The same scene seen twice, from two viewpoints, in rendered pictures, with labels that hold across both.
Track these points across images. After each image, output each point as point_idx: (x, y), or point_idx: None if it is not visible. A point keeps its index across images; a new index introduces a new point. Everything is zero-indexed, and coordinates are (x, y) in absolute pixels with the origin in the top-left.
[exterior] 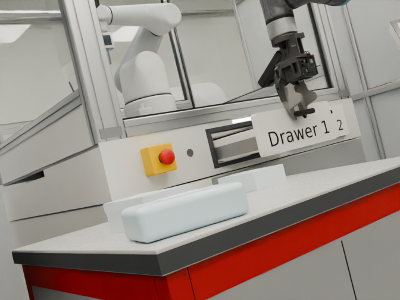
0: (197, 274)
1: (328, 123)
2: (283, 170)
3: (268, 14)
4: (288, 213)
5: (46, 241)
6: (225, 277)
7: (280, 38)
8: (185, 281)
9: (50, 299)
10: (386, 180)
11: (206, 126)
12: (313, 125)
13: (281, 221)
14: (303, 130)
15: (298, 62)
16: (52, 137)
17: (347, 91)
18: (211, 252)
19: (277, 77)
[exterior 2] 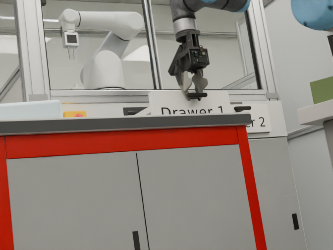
0: (11, 142)
1: (225, 109)
2: None
3: (173, 15)
4: (87, 122)
5: None
6: (31, 149)
7: (180, 34)
8: (1, 144)
9: None
10: (186, 121)
11: (124, 105)
12: (209, 108)
13: (81, 126)
14: (197, 111)
15: (191, 52)
16: None
17: (277, 94)
18: (21, 130)
19: (176, 65)
